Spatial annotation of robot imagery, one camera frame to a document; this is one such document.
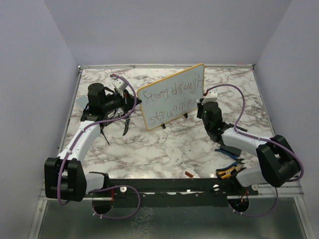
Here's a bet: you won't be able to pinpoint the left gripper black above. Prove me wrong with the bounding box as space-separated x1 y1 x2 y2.
102 88 142 113

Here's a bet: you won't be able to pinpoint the yellow framed whiteboard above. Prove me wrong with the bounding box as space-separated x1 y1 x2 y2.
137 63 205 130

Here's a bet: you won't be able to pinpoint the red marker cap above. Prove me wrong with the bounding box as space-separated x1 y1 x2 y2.
185 171 194 178

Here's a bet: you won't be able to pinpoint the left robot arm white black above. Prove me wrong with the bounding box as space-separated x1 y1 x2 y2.
44 74 142 205

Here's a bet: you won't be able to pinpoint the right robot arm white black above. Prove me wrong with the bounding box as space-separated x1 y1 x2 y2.
197 98 302 195

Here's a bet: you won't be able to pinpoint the black pruning shears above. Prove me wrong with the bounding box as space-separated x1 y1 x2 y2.
123 114 131 136

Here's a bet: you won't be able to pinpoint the grey white small device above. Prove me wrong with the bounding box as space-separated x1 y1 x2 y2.
75 95 88 110

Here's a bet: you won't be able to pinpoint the black flat box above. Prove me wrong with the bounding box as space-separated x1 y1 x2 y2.
221 128 248 156

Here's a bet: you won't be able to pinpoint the yellow black utility knife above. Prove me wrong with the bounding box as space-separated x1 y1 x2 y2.
215 162 246 180

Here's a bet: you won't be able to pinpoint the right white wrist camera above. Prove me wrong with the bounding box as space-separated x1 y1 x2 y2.
202 89 218 104

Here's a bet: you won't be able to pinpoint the aluminium table frame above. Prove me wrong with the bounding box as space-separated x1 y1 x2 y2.
27 63 315 239

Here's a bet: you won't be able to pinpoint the blue handled pliers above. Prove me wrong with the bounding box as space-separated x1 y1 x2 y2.
214 149 244 166

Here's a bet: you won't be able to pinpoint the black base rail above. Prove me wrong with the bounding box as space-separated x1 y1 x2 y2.
107 178 258 208

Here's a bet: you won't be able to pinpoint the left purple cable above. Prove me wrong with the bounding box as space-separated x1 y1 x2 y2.
57 73 143 221

